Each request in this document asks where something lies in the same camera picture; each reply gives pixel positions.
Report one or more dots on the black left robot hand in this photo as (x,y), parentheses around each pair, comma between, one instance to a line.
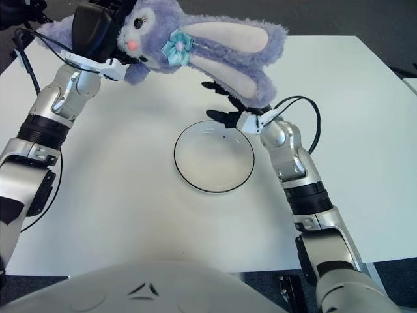
(91,29)

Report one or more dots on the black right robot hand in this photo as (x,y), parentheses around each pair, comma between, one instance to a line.
(228,117)

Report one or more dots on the white plate black rim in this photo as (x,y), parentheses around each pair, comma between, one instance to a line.
(213,159)

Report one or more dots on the purple plush bunny doll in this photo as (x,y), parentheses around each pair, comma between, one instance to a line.
(211,45)

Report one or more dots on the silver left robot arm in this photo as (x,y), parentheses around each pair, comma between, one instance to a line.
(39,137)

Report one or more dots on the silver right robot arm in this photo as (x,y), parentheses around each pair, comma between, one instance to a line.
(309,202)

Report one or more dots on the black office chair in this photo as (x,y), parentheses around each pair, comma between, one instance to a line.
(19,16)

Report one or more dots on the white neighbouring table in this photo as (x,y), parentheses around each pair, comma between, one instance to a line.
(411,85)

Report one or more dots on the grey robot torso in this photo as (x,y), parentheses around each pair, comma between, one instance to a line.
(130,290)

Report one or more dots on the white table leg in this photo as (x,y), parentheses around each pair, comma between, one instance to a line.
(373,270)

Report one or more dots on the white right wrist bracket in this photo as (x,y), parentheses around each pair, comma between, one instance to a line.
(249,122)

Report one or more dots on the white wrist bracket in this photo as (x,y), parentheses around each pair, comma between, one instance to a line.
(110,70)
(249,122)

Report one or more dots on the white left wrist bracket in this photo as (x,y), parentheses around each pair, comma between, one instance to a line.
(110,70)

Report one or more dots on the black table bracket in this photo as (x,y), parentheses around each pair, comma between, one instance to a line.
(293,290)

